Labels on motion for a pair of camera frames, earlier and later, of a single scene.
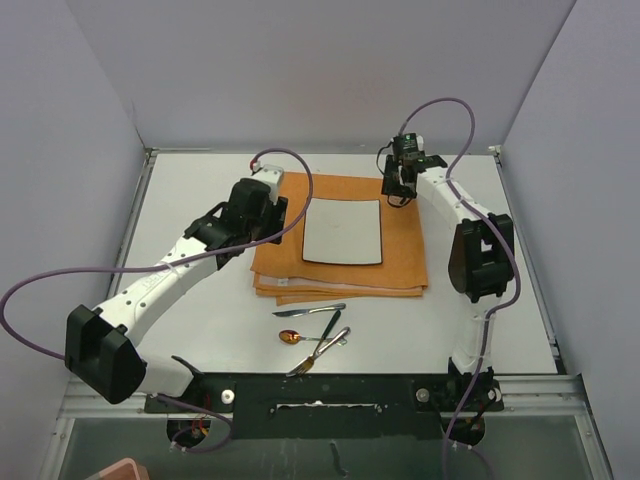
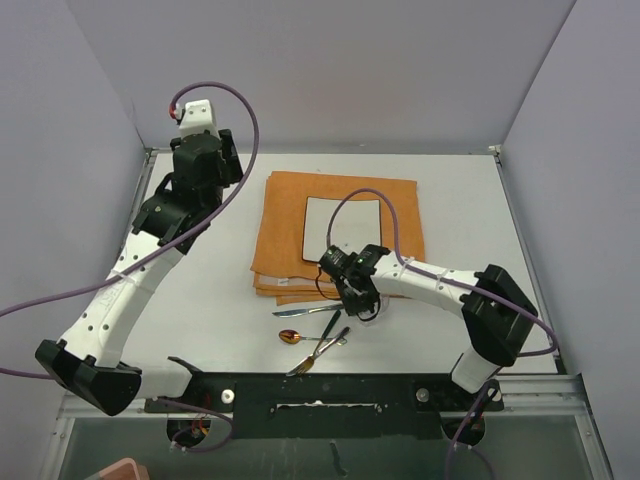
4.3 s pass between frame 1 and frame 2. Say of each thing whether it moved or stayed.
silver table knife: stayed
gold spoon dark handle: moved
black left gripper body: moved
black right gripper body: moved
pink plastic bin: stayed
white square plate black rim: stayed
